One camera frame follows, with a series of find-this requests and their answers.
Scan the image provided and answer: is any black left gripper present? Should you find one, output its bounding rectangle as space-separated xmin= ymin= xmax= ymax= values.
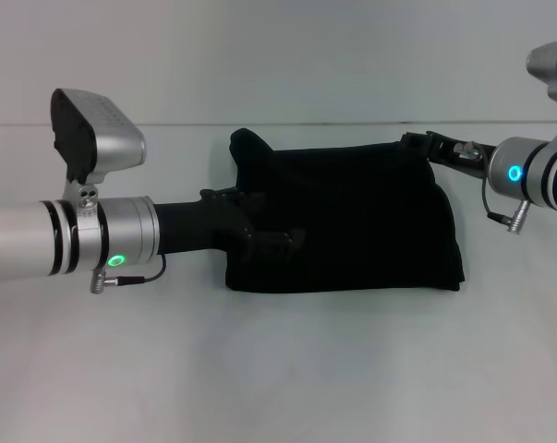
xmin=152 ymin=186 xmax=307 ymax=257

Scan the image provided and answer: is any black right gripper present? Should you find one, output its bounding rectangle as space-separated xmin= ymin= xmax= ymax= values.
xmin=399 ymin=131 xmax=497 ymax=180

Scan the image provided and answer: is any black shirt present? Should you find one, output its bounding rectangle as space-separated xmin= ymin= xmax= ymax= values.
xmin=224 ymin=127 xmax=466 ymax=293

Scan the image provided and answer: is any right arm cable with connectors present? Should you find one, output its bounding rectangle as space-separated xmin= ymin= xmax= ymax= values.
xmin=453 ymin=140 xmax=529 ymax=238

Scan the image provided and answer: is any arm cable with connectors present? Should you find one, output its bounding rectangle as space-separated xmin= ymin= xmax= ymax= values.
xmin=453 ymin=140 xmax=529 ymax=238
xmin=90 ymin=256 xmax=168 ymax=294

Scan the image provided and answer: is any left arm cable with connectors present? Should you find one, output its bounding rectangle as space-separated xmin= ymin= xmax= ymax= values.
xmin=90 ymin=256 xmax=168 ymax=294

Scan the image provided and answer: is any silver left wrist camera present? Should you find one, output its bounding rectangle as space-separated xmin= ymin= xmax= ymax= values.
xmin=50 ymin=88 xmax=148 ymax=219

